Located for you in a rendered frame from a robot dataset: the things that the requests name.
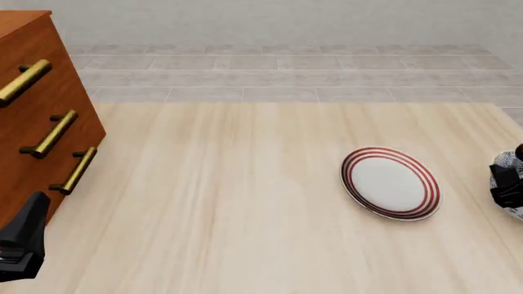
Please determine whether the white plate with red rings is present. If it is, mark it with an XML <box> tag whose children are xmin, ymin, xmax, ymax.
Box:
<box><xmin>339</xmin><ymin>145</ymin><xmax>444</xmax><ymax>223</ymax></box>

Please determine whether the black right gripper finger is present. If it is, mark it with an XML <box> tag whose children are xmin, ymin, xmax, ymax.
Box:
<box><xmin>491</xmin><ymin>182</ymin><xmax>523</xmax><ymax>210</ymax></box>
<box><xmin>489</xmin><ymin>163</ymin><xmax>523</xmax><ymax>189</ymax></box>

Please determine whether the short brass drawer handle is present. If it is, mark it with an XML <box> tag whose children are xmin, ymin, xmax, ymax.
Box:
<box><xmin>48</xmin><ymin>146</ymin><xmax>98</xmax><ymax>196</ymax></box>

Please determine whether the wooden cabinet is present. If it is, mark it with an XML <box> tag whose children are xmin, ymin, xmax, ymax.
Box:
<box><xmin>0</xmin><ymin>10</ymin><xmax>108</xmax><ymax>228</ymax></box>

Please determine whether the medium brass drawer handle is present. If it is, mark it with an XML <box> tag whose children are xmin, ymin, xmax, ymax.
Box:
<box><xmin>19</xmin><ymin>109</ymin><xmax>79</xmax><ymax>160</ymax></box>

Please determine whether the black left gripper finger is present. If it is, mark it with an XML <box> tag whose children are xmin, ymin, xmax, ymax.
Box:
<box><xmin>0</xmin><ymin>191</ymin><xmax>51</xmax><ymax>256</ymax></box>

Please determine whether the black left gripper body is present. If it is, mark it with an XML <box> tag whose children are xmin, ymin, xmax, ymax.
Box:
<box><xmin>0</xmin><ymin>240</ymin><xmax>46</xmax><ymax>281</ymax></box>

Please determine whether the long brass drawer handle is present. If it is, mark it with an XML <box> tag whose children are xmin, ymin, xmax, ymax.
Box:
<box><xmin>0</xmin><ymin>59</ymin><xmax>53</xmax><ymax>109</ymax></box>

